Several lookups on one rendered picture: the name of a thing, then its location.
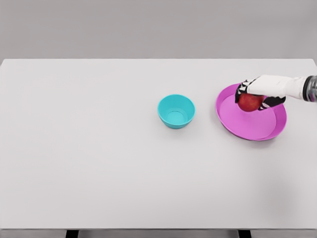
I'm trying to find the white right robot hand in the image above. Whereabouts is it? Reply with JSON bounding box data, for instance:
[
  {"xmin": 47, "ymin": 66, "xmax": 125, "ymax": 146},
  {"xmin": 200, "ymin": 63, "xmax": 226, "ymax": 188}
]
[{"xmin": 234, "ymin": 75, "xmax": 290, "ymax": 111}]

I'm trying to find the red apple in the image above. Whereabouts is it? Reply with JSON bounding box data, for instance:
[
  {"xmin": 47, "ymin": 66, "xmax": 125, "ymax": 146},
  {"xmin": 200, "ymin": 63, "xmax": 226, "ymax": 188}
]
[{"xmin": 238, "ymin": 93, "xmax": 265, "ymax": 113}]

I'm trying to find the pink plate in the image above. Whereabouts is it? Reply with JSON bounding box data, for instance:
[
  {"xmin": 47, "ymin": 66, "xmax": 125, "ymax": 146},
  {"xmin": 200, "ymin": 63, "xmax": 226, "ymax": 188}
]
[{"xmin": 215, "ymin": 83, "xmax": 287, "ymax": 142}]

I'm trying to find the blue bowl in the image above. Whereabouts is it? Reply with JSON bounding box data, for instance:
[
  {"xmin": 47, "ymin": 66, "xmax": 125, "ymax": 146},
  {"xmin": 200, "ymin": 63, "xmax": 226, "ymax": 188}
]
[{"xmin": 157, "ymin": 94, "xmax": 196, "ymax": 129}]

